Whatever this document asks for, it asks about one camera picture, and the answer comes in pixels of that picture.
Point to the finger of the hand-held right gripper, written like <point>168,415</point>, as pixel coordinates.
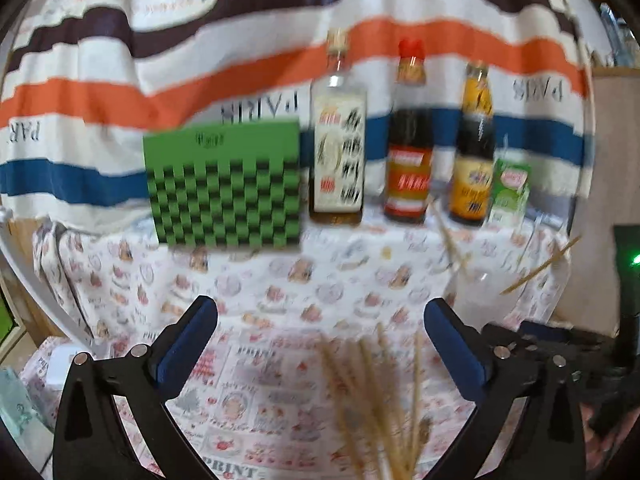
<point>575,337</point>

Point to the green checkered box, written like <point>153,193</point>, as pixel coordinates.
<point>225,185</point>

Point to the red-capped dark sauce bottle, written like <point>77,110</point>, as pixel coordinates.
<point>409,160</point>

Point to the striped cloth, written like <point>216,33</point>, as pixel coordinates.
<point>250,35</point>

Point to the white metal frame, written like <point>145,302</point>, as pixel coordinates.
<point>35,290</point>

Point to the yellow-labelled dark sauce bottle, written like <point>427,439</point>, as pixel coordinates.
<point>472,160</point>

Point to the clear glass cup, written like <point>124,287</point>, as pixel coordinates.
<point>480,295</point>

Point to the clear bottle with white label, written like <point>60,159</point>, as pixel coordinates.
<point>337,160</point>

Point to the wooden chopstick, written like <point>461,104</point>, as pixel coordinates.
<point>540,266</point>
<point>446,240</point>

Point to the teal patterned bag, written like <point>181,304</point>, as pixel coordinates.
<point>17,402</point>

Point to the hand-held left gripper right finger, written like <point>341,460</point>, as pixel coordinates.
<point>454,355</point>

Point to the printed tablecloth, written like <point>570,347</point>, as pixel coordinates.
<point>280,310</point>

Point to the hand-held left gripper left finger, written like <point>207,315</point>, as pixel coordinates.
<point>186,355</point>

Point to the green drink carton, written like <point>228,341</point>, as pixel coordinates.
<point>510,190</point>

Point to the brown wooden board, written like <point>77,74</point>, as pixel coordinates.
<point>610,160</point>

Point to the pile of wooden chopsticks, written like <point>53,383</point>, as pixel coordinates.
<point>360,385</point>

